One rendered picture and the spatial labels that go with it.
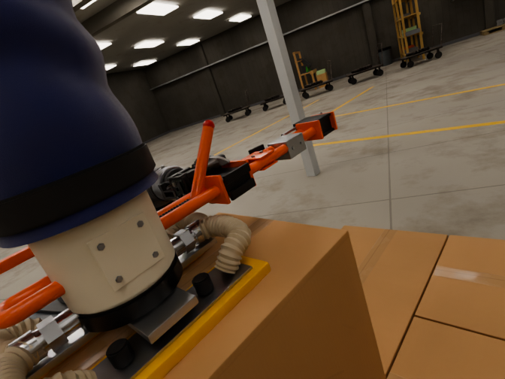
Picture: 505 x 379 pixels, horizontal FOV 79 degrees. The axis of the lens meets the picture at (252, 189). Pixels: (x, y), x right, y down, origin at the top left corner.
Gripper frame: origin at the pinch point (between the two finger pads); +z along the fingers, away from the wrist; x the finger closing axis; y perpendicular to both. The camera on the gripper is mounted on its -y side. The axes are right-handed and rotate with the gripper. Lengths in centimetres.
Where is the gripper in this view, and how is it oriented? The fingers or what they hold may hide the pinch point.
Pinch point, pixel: (234, 175)
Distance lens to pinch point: 65.2
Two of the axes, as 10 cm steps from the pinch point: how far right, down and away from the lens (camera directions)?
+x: -3.3, -8.9, -3.0
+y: -6.4, 4.5, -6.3
